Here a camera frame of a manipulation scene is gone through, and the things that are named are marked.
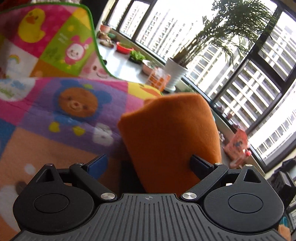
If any orange pumpkin costume green collar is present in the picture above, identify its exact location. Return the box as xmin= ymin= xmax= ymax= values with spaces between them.
xmin=118 ymin=93 xmax=222 ymax=195

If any red paper packet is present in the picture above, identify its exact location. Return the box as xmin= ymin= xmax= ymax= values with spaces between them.
xmin=223 ymin=128 xmax=252 ymax=169

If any colourful cartoon patchwork blanket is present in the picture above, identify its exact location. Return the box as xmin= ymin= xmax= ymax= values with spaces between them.
xmin=1 ymin=3 xmax=161 ymax=240

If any orange transparent box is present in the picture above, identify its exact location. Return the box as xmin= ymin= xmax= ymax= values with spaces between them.
xmin=145 ymin=67 xmax=171 ymax=92

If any green leafy plant tray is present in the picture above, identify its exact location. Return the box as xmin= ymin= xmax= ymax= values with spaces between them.
xmin=129 ymin=50 xmax=146 ymax=64

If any red plastic basin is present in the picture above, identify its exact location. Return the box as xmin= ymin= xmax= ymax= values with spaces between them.
xmin=116 ymin=42 xmax=134 ymax=55

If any potted palm white pot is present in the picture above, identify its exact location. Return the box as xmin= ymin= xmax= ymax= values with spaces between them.
xmin=164 ymin=1 xmax=276 ymax=92

